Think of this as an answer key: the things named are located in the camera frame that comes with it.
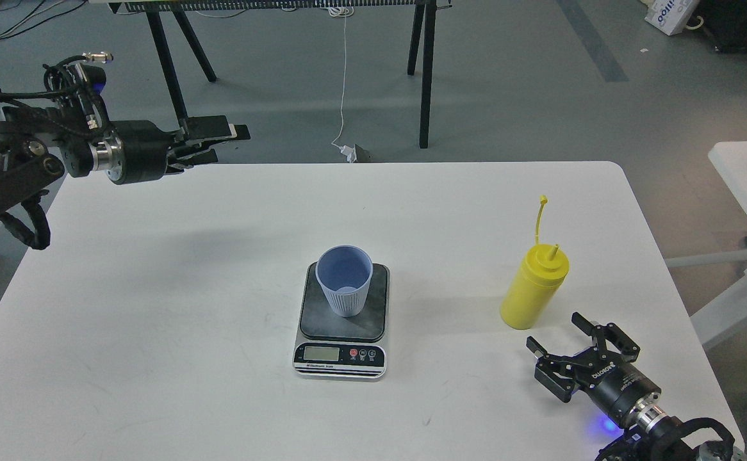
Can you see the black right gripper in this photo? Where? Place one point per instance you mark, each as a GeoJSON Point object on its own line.
{"type": "Point", "coordinates": [604, 371]}

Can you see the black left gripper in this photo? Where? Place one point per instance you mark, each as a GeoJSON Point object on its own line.
{"type": "Point", "coordinates": [137, 151]}

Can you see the yellow squeeze bottle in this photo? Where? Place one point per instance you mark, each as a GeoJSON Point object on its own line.
{"type": "Point", "coordinates": [541, 273]}

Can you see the blue plastic cup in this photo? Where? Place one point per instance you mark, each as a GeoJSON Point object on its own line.
{"type": "Point", "coordinates": [344, 273]}

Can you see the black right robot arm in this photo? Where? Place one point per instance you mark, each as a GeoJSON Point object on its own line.
{"type": "Point", "coordinates": [658, 436]}

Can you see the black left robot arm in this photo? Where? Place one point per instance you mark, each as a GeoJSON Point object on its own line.
{"type": "Point", "coordinates": [66, 129]}

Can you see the digital kitchen scale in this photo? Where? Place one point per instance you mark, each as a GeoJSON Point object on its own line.
{"type": "Point", "coordinates": [329, 346]}

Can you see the white power adapter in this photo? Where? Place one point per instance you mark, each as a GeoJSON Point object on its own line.
{"type": "Point", "coordinates": [355, 154]}

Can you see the white cardboard box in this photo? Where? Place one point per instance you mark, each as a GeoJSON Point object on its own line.
{"type": "Point", "coordinates": [670, 17]}

